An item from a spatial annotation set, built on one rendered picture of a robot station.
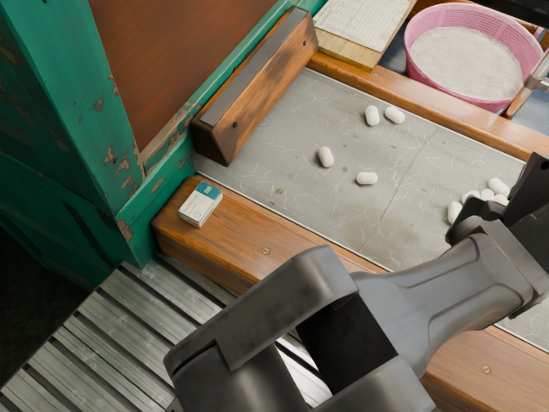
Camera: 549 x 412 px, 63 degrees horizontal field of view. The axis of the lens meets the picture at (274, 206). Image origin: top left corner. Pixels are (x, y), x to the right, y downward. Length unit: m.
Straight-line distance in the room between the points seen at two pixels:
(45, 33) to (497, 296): 0.37
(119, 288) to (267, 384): 0.50
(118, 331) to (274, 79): 0.44
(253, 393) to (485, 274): 0.18
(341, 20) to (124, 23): 0.53
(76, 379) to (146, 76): 0.42
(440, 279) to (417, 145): 0.52
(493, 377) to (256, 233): 0.35
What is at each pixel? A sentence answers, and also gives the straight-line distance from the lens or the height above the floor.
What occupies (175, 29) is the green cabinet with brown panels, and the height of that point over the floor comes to 0.99.
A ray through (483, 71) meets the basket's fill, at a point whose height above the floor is 0.73.
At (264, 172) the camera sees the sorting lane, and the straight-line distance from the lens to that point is 0.71.
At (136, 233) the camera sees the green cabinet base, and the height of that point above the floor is 0.77.
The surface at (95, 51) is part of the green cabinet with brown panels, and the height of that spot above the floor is 1.05.
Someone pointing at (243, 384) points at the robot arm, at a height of 1.08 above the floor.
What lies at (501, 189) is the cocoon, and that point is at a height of 0.76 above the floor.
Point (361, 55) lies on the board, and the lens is 0.86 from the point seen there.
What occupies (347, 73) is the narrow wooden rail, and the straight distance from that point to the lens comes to 0.84.
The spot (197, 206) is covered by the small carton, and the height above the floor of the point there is 0.79.
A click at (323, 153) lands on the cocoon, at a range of 0.72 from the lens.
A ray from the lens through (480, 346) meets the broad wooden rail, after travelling 0.65.
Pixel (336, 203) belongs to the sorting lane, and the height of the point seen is 0.74.
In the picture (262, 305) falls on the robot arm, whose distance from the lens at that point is 0.23.
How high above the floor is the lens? 1.33
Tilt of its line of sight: 60 degrees down
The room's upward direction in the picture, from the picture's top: 6 degrees clockwise
